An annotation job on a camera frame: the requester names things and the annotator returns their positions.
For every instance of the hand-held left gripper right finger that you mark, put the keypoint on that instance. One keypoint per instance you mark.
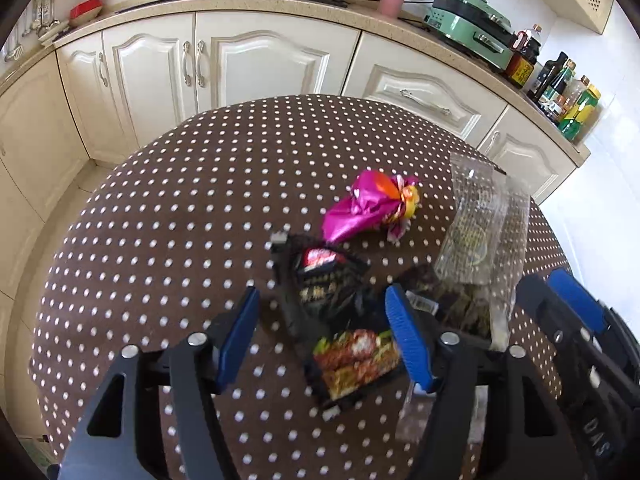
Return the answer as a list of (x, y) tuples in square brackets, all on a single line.
[(407, 335)]

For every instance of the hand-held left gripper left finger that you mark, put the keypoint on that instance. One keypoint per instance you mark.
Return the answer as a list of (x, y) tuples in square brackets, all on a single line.
[(237, 340)]

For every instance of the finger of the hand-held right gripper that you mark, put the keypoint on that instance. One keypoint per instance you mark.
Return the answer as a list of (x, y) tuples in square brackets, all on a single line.
[(565, 360), (580, 300)]

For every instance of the black printed snack packet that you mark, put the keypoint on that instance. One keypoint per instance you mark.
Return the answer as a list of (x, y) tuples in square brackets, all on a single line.
[(325, 290)]

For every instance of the dark crumpled plastic wrapper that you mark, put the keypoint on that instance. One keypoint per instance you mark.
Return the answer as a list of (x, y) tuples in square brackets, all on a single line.
[(455, 305)]

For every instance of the long clear plastic wrapper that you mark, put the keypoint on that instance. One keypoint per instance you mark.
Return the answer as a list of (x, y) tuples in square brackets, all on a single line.
[(512, 240)]

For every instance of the clear wrapper with round label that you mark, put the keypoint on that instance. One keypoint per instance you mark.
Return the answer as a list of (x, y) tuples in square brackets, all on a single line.
[(470, 220)]

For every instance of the pink foil wrapper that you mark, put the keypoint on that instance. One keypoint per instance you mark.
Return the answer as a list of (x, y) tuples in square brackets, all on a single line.
[(360, 205)]

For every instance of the yellow-green labelled bottle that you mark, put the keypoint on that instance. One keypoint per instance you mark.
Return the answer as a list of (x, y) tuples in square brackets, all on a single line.
[(580, 115)]

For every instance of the clear bottle with orange cap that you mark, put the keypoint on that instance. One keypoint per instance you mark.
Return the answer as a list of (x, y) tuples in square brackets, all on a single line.
[(575, 95)]

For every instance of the dark bottle with pale label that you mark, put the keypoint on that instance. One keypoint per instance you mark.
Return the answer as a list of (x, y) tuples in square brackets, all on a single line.
[(559, 92)]

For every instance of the dark green oil bottle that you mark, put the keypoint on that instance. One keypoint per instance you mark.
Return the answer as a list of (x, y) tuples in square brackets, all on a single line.
[(545, 77)]

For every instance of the large dark soy sauce bottle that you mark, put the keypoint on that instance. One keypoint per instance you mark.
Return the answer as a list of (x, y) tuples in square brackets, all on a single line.
[(522, 57)]

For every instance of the cream kitchen base cabinets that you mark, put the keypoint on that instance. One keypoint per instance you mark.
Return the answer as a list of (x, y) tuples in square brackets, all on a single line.
[(250, 60)]

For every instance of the green electric grill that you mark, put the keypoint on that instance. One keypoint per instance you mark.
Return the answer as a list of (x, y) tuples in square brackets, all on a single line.
[(465, 25)]

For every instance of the beige kitchen countertop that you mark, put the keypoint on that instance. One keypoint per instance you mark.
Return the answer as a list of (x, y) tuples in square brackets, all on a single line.
[(395, 27)]

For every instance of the pink utensil holder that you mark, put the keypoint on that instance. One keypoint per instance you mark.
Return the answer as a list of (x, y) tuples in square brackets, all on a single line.
[(391, 1)]

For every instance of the stack of white bowls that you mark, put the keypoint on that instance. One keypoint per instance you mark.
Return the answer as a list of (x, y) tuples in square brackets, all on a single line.
[(52, 32)]

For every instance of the red bowl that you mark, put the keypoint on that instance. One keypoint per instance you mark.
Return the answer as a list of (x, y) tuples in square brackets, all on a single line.
[(86, 11)]

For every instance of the hanging kitchen utensil rack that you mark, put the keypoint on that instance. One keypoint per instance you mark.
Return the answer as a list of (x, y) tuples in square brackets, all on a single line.
[(45, 7)]

